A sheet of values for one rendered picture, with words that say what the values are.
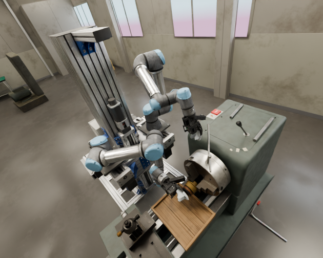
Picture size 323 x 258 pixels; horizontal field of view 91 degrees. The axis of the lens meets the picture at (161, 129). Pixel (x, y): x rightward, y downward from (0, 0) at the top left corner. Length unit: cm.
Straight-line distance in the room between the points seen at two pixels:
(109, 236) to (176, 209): 49
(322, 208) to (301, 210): 21
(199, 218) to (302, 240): 134
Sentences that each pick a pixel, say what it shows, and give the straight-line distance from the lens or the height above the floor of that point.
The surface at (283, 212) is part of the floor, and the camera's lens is 245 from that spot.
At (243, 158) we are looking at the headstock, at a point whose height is 125.
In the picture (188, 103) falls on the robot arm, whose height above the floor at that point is 162.
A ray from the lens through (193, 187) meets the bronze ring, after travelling 112.
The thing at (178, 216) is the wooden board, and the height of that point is 89.
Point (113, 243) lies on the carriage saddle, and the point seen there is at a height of 93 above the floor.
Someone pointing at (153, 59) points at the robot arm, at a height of 176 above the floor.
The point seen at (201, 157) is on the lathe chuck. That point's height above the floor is 124.
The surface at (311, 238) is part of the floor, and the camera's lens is 243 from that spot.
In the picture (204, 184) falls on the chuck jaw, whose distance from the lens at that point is 115.
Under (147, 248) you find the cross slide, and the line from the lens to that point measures 119.
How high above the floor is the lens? 210
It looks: 40 degrees down
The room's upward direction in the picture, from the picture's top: 14 degrees counter-clockwise
